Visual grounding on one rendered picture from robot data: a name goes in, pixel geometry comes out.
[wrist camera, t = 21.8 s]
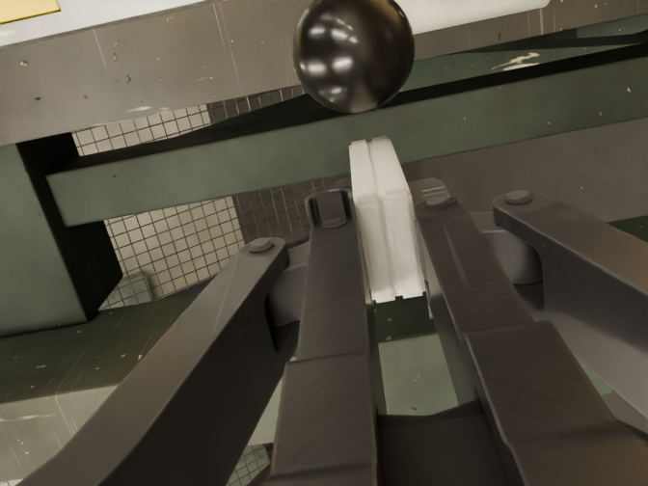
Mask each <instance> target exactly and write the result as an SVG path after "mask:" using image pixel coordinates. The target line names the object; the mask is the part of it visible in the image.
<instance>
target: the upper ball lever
mask: <svg viewBox="0 0 648 486"><path fill-rule="evenodd" d="M292 57H293V64H294V67H295V71H296V73H297V76H298V78H299V80H300V82H301V83H302V85H303V86H304V88H305V89H306V91H307V92H308V94H309V95H310V96H311V97H312V98H313V99H315V100H316V101H317V102H319V103H320V104H322V105H323V106H325V107H327V108H329V109H331V110H334V111H337V112H341V113H350V114H357V113H364V112H368V111H371V110H374V109H376V108H378V107H380V106H383V105H384V104H386V103H387V102H389V101H390V100H391V99H392V98H394V97H395V96H396V95H397V94H398V92H399V91H400V90H401V89H402V87H403V86H404V84H405V83H406V81H407V79H408V77H409V75H410V73H411V70H412V66H413V62H414V58H415V40H414V34H413V29H412V26H411V24H410V22H409V19H408V17H407V15H406V14H405V13H404V11H403V10H402V9H401V7H400V6H399V5H398V4H397V3H396V2H395V1H394V0H314V1H313V2H311V3H310V5H309V6H308V7H307V8H306V10H305V11H304V13H303V15H302V16H301V18H300V20H299V22H298V24H297V26H296V30H295V33H294V36H293V47H292Z"/></svg>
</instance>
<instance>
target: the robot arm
mask: <svg viewBox="0 0 648 486"><path fill-rule="evenodd" d="M349 152H350V165H351V177H352V190H353V194H352V192H351V190H350V189H346V188H334V189H327V190H323V191H319V192H317V193H314V194H311V195H310V196H308V197H307V198H306V199H305V200H304V202H305V206H306V210H307V214H308V219H309V223H310V241H308V242H307V243H305V244H303V245H300V246H297V247H295V248H292V249H287V247H286V243H285V241H284V240H283V239H281V238H278V237H269V238H264V237H261V238H258V239H255V240H253V241H251V243H249V244H247V245H245V246H243V247H242V248H241V249H239V250H238V252H237V253H236V254H235V255H234V256H233V257H232V258H231V259H230V261H229V262H228V263H227V264H226V265H225V266H224V267H223V269H222V270H221V271H220V272H219V273H218V274H217V275H216V276H215V278H214V279H213V280H212V281H211V282H210V283H209V284H208V285H207V287H206V288H205V289H204V290H203V291H202V292H201V293H200V295H199V296H198V297H197V298H196V299H195V300H194V301H193V302H192V304H191V305H190V306H189V307H188V308H187V309H186V310H185V311H184V313H183V314H182V315H181V316H180V317H179V318H178V319H177V320H176V322H175V323H174V324H173V325H172V326H171V327H170V328H169V330H168V331H167V332H166V333H165V334H164V335H163V336H162V337H161V339H159V340H158V341H157V342H156V343H155V344H154V345H153V347H152V348H151V349H150V350H149V351H148V352H147V354H146V355H145V357H144V358H143V359H142V360H141V361H139V362H138V364H137V365H136V366H135V367H134V368H133V369H132V370H131V371H130V373H129V374H128V375H127V376H126V377H125V378H124V379H123V380H122V382H121V383H120V384H119V385H118V386H117V387H116V388H115V390H114V391H113V392H112V393H111V394H110V395H109V396H108V397H107V399H106V400H105V401H104V402H103V403H102V404H101V405H100V406H99V408H98V409H97V410H96V411H95V412H94V413H93V414H92V416H91V417H90V418H89V419H88V420H87V421H86V422H85V423H84V425H83V426H82V427H81V428H80V429H79V430H78V431H77V432H76V434H75V435H74V436H73V437H72V438H71V439H70V440H69V441H68V443H67V444H66V445H65V446H64V447H63V448H62V449H61V451H59V452H58V453H57V454H55V455H54V456H53V457H51V458H50V459H49V460H48V461H46V462H45V463H44V464H42V465H41V466H40V467H38V468H37V469H36V470H34V471H33V472H31V473H30V474H29V475H27V476H26V477H25V478H24V479H22V480H21V481H20V482H18V483H17V484H16V485H14V486H227V484H228V482H229V480H230V477H231V475H232V473H233V471H234V469H235V467H236V465H237V463H238V461H239V459H240V457H241V455H242V453H243V451H244V450H245V448H246V446H247V444H248V442H249V441H250V439H251V437H252V435H253V433H254V431H255V429H256V427H257V424H258V422H259V420H260V418H261V416H262V414H263V412H264V410H265V408H266V406H267V404H268V403H269V401H270V399H271V397H272V395H273V393H274V391H275V389H276V387H277V386H278V384H279V382H280V380H281V378H282V376H283V384H282V391H281V398H280V405H279V412H278V419H277V426H276V433H275V440H274V446H273V453H272V461H271V463H270V464H269V465H268V466H266V467H265V468H264V469H263V470H262V471H261V472H260V473H259V474H258V475H257V476H256V477H255V478H254V479H253V480H252V481H251V482H250V483H249V484H248V485H247V486H648V433H646V432H644V431H642V430H639V429H637V428H635V427H633V426H631V425H629V424H628V423H626V422H623V421H621V420H619V419H617V418H615V417H614V416H613V414H612V413H611V411H610V409H609V408H608V406H607V404H606V403H605V401H604V400H603V398H602V397H601V396H600V395H599V393H598V392H597V390H596V389H595V387H594V386H593V384H592V383H591V381H590V379H589V378H588V376H587V375H586V373H585V372H584V370H583V369H582V367H581V365H580V364H579V362H578V361H577V360H579V361H580V362H581V363H582V364H583V365H585V366H586V367H587V368H588V369H589V370H591V371H592V372H593V373H594V374H595V375H596V376H598V377H599V378H600V379H601V380H602V381H603V382H605V383H606V384H607V385H608V386H609V387H611V388H612V389H613V390H614V391H615V392H617V393H618V394H619V395H620V396H621V397H622V398H624V399H625V400H626V401H627V402H628V403H629V404H631V405H632V406H633V407H634V408H635V409H637V410H638V411H639V412H640V413H641V414H642V415H644V416H645V417H646V418H647V419H648V242H646V241H644V240H641V239H639V238H637V237H635V236H633V235H631V234H628V233H626V232H624V231H622V230H621V229H618V228H615V227H613V226H611V225H609V224H607V223H605V222H602V221H600V220H598V219H596V218H594V217H592V216H589V215H587V214H585V213H583V212H581V211H579V210H576V209H575V208H573V207H571V206H569V205H567V204H565V203H562V202H559V201H557V200H555V199H553V198H550V197H548V196H546V195H544V194H541V193H538V192H532V191H528V190H515V191H512V192H510V193H506V194H503V195H500V196H498V197H496V198H495V199H493V202H492V205H493V212H469V211H468V209H467V208H466V207H465V205H464V203H463V202H462V201H461V200H460V199H458V198H455V197H451V196H450V194H449V192H448V191H447V189H446V187H445V185H444V183H443V182H442V181H441V180H438V179H436V178H434V177H432V178H427V179H422V180H416V181H411V182H406V179H405V176H404V174H403V172H402V169H401V167H400V164H399V161H398V159H397V156H396V153H395V151H394V148H393V145H392V141H391V138H387V135H385V136H380V137H375V138H372V141H371V142H367V141H366V140H361V141H355V142H352V145H351V146H349ZM423 291H426V297H427V303H428V309H429V316H430V319H431V318H433V319H434V322H435V325H436V329H437V332H438V336H439V339H440V342H441V345H442V348H443V352H444V355H445V361H446V364H447V368H448V371H449V375H450V378H451V382H452V385H453V388H454V391H455V394H456V398H457V401H458V405H459V406H457V407H454V408H451V409H448V410H445V411H442V412H440V413H437V414H434V415H429V416H407V415H387V407H386V399H385V392H384V384H383V376H382V368H381V361H380V353H379V345H378V337H377V330H376V322H375V314H374V307H373V301H372V300H376V303H381V302H387V301H393V300H395V297H394V296H400V295H403V299H404V298H410V297H416V296H422V292H423ZM296 348H297V355H296V361H293V362H290V359H291V358H292V356H293V354H294V352H295V350H296Z"/></svg>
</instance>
